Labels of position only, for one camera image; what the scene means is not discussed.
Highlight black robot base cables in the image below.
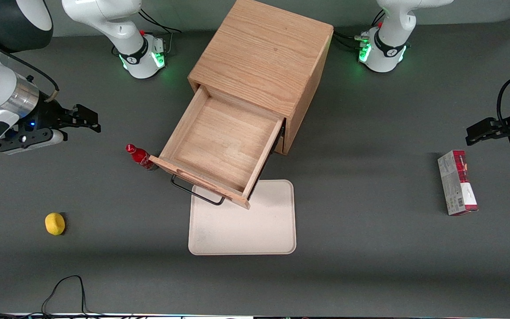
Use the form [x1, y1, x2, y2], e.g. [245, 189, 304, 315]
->
[332, 9, 386, 53]
[139, 9, 181, 54]

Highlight black cable loop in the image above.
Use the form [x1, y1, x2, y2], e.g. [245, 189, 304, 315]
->
[0, 275, 149, 319]

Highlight yellow lemon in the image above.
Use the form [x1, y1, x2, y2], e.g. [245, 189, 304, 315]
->
[45, 213, 66, 236]

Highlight red tartan cardboard box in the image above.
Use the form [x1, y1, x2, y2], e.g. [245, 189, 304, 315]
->
[437, 150, 479, 216]

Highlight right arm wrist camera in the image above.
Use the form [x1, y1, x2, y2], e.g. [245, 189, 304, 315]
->
[0, 128, 68, 155]

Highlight black metal drawer handle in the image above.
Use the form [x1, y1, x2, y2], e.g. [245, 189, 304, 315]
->
[170, 174, 226, 206]

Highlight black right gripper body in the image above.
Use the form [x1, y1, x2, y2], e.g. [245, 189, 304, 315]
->
[16, 105, 73, 136]

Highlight wooden drawer cabinet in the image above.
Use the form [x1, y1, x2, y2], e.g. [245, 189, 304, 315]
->
[188, 0, 334, 156]

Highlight red soda bottle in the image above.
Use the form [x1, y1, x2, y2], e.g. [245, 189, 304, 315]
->
[125, 144, 159, 171]

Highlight wooden drawer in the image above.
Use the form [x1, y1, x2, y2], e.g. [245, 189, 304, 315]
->
[273, 132, 287, 156]
[149, 85, 286, 210]

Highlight beige plastic tray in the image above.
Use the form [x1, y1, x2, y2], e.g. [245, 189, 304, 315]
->
[188, 179, 297, 256]

